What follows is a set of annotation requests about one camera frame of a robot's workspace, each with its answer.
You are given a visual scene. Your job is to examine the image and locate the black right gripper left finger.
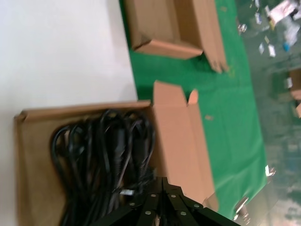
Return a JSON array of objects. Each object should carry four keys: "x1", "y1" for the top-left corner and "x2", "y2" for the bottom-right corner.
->
[{"x1": 90, "y1": 177, "x2": 165, "y2": 226}]

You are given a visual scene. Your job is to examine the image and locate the empty open cardboard box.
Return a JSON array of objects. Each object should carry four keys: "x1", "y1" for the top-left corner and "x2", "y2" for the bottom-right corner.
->
[{"x1": 123, "y1": 0, "x2": 229, "y2": 73}]

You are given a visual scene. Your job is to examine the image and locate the pile of black power cables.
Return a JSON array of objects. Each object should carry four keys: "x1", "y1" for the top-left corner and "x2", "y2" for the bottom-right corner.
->
[{"x1": 51, "y1": 122, "x2": 123, "y2": 226}]

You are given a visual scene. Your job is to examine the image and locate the brown cardboard box on floor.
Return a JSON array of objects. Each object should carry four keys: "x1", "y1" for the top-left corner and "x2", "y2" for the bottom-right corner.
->
[{"x1": 288, "y1": 70, "x2": 301, "y2": 118}]

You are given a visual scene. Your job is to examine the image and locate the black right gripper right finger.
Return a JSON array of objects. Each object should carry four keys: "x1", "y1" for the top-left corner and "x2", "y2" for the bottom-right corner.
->
[{"x1": 159, "y1": 177, "x2": 241, "y2": 226}]

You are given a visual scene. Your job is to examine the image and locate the green table mat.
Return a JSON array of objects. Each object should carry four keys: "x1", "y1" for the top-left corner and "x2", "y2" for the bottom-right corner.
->
[{"x1": 119, "y1": 0, "x2": 270, "y2": 226}]

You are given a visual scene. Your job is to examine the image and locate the open cardboard box with cables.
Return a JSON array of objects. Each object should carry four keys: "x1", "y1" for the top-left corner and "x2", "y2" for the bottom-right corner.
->
[{"x1": 13, "y1": 80, "x2": 220, "y2": 226}]

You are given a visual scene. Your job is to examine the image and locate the black power cable bundle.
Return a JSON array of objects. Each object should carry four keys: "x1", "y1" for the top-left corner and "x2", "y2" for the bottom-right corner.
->
[{"x1": 98, "y1": 109, "x2": 157, "y2": 203}]

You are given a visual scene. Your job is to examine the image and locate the white paper packet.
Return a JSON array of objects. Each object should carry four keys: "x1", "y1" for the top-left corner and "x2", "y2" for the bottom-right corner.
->
[{"x1": 268, "y1": 0, "x2": 297, "y2": 24}]

